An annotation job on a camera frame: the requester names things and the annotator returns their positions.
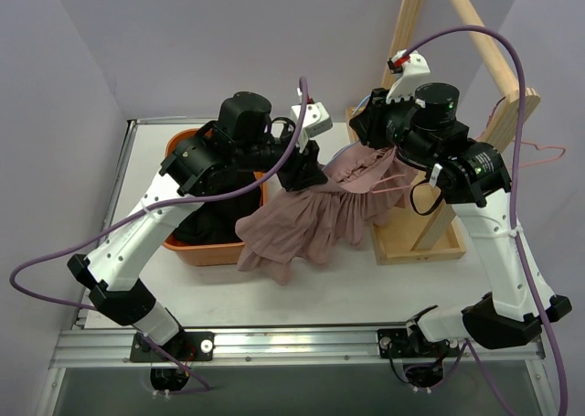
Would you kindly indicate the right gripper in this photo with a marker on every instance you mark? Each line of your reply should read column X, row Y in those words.
column 370, row 122

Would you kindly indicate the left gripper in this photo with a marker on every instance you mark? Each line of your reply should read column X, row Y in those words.
column 301, row 168

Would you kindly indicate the pink ruffled skirt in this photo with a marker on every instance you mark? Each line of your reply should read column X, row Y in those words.
column 362, row 186

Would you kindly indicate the black pleated skirt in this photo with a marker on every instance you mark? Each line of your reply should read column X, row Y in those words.
column 215, row 222

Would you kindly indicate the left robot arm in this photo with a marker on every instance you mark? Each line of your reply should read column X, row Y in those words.
column 201, row 168

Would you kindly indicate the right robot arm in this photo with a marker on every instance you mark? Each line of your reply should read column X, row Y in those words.
column 472, row 178

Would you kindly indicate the wooden clothes rack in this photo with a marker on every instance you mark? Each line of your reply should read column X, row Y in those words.
column 424, row 230

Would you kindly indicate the orange plastic basket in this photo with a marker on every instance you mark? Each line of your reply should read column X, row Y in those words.
column 211, row 254

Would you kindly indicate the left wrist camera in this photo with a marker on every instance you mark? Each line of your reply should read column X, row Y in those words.
column 317, row 120

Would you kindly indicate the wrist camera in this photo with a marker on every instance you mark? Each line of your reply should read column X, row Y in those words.
column 317, row 120
column 411, row 72

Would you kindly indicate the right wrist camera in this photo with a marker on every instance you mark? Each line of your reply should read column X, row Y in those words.
column 411, row 72

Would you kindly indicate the aluminium mounting rail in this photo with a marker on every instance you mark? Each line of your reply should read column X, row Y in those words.
column 328, row 316

